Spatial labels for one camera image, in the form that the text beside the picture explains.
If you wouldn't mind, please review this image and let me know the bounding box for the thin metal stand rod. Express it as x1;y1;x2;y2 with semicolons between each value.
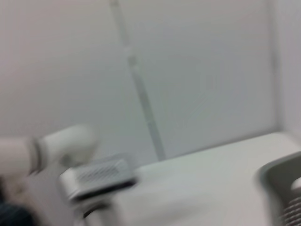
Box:
108;0;166;161

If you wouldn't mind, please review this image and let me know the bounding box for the grey perforated storage basket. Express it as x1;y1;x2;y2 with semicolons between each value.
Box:
255;151;301;226

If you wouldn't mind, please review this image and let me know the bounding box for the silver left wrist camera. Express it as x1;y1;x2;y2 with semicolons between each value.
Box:
59;158;139;201

